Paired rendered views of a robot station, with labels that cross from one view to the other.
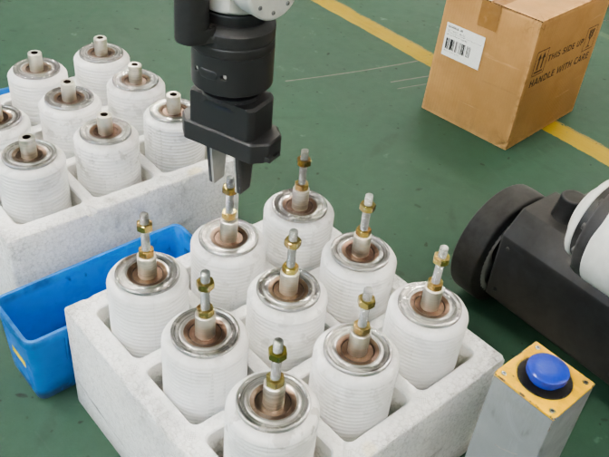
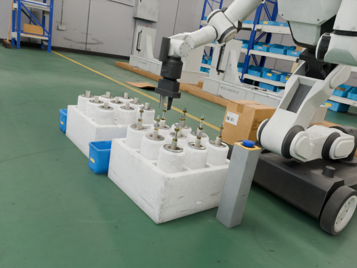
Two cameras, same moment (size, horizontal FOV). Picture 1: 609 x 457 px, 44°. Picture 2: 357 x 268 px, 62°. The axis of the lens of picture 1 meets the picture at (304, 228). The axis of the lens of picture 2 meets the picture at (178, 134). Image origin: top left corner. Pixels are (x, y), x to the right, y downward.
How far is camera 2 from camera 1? 0.59 m
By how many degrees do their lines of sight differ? 22
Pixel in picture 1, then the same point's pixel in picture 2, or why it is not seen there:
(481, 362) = not seen: hidden behind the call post
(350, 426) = (193, 167)
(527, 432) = (243, 158)
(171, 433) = (142, 160)
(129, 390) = (130, 153)
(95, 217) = (120, 128)
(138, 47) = not seen: hidden behind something
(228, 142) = (167, 92)
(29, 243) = (101, 130)
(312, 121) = not seen: hidden behind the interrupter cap
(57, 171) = (113, 112)
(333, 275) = (190, 137)
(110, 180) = (126, 120)
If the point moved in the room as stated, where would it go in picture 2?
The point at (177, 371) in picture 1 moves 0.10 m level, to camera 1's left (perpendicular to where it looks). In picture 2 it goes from (146, 143) to (120, 138)
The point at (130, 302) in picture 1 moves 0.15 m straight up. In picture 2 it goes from (134, 131) to (139, 94)
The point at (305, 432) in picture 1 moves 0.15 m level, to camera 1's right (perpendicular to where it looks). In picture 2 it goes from (181, 154) to (223, 162)
